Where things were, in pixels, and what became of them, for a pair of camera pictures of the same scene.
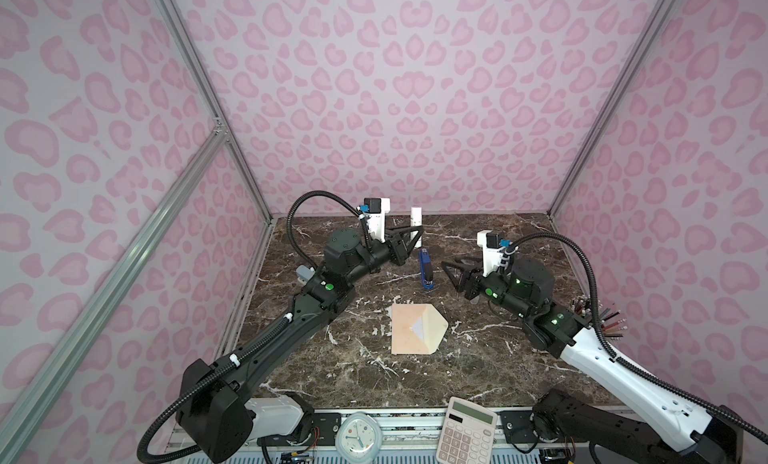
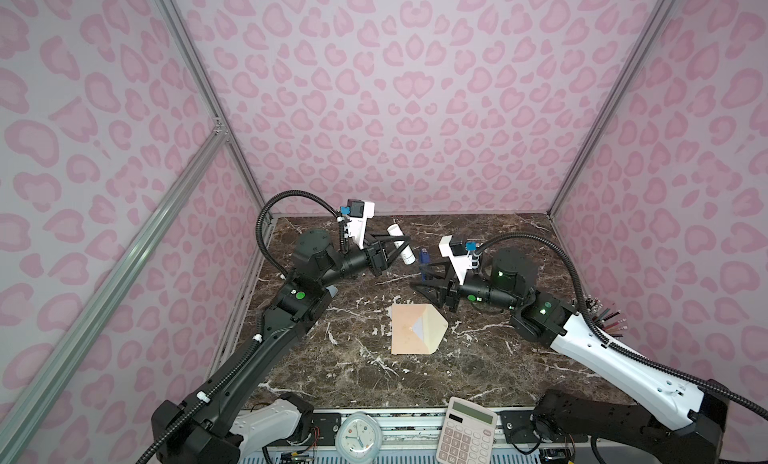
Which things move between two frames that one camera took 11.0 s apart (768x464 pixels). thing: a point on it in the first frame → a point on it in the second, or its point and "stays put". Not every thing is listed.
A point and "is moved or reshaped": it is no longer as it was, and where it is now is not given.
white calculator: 468,434 stays put
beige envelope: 416,328 stays put
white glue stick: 416,221 is moved or reshaped
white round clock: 358,438 stays put
